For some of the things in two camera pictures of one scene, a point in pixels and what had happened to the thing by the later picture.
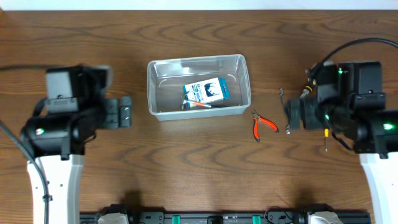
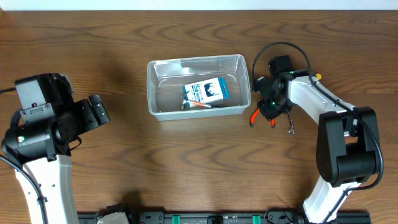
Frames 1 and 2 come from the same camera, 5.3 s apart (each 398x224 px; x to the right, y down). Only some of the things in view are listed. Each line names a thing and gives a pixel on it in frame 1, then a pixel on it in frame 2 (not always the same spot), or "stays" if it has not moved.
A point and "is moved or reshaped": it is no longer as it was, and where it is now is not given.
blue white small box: (207, 91) stays
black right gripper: (293, 106) -> (268, 114)
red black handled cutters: (257, 118) is moved or reshaped
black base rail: (173, 218) stays
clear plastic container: (166, 78) stays
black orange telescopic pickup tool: (186, 104) stays
